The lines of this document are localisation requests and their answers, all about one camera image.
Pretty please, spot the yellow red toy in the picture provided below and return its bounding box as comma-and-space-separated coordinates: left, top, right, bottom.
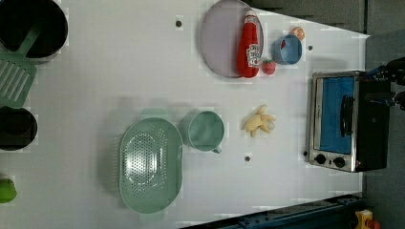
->
355, 210, 381, 229

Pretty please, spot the green perforated colander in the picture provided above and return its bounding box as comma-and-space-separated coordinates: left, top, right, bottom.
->
118, 117, 182, 214

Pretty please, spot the silver black toaster oven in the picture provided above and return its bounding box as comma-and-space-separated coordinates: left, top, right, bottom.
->
309, 71, 391, 173

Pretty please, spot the grey round plate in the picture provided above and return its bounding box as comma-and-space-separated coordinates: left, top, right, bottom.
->
200, 0, 264, 77

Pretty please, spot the blue metal frame rail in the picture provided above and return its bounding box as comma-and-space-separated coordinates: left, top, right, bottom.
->
182, 195, 365, 229

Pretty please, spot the green mug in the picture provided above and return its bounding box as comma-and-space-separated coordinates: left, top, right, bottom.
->
180, 111, 224, 154

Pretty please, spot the green slotted spatula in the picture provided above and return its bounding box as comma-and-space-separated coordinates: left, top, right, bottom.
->
0, 25, 40, 108

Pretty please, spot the green plush toy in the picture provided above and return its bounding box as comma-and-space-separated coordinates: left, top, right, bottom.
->
0, 178, 17, 203

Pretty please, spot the red plush ketchup bottle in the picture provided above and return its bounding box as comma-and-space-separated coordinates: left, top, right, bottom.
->
237, 10, 260, 78

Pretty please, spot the small black pot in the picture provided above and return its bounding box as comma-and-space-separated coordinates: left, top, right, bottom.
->
0, 106, 37, 151

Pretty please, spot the blue bowl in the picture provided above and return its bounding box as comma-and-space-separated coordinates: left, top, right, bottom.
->
270, 34, 303, 65

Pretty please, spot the red plush strawberry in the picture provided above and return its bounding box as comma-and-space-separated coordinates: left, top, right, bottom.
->
262, 59, 276, 75

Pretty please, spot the orange slice toy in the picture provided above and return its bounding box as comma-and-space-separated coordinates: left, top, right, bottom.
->
289, 27, 306, 40

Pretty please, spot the large black pot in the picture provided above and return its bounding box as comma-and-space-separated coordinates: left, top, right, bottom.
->
0, 0, 68, 64

